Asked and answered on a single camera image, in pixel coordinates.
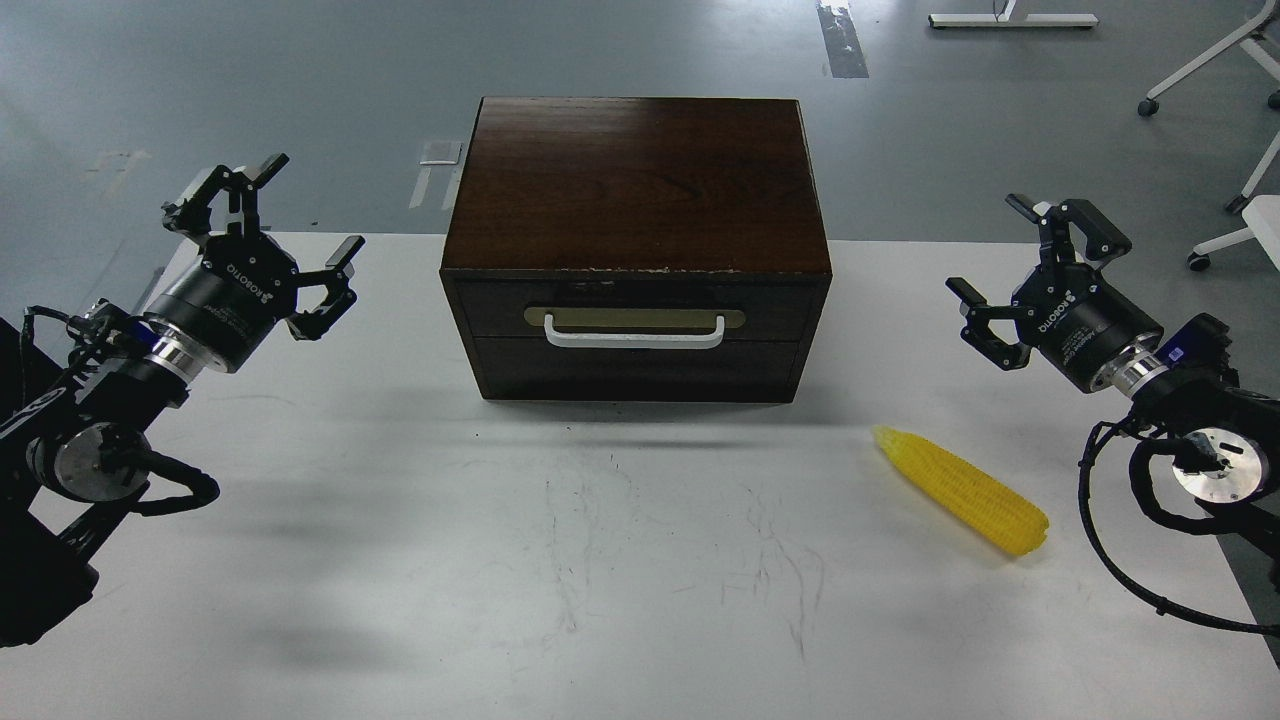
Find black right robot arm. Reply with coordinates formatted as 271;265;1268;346
946;193;1277;559

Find yellow corn cob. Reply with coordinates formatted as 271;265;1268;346
872;425;1050;557

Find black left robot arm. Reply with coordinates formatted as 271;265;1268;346
1;152;365;647

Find wooden drawer with white handle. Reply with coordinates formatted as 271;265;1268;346
454;279;818;342

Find grey floor tape strip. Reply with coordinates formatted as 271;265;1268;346
814;0;870;79

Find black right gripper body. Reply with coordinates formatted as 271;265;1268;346
1011;263;1164;393

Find white rolling chair base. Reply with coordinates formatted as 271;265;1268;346
1137;0;1280;273

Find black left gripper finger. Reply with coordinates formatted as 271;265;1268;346
161;152;291;241
285;236;366;341

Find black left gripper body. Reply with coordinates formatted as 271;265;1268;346
143;234;298;374

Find white stand base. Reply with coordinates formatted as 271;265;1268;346
927;1;1100;29

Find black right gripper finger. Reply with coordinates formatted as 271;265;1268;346
945;277;1038;372
1005;193;1133;269

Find white floor tape marks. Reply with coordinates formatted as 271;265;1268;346
407;138;467;210

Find dark wooden drawer cabinet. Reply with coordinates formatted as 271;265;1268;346
440;97;833;404

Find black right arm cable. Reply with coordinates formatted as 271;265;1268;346
1076;416;1280;639

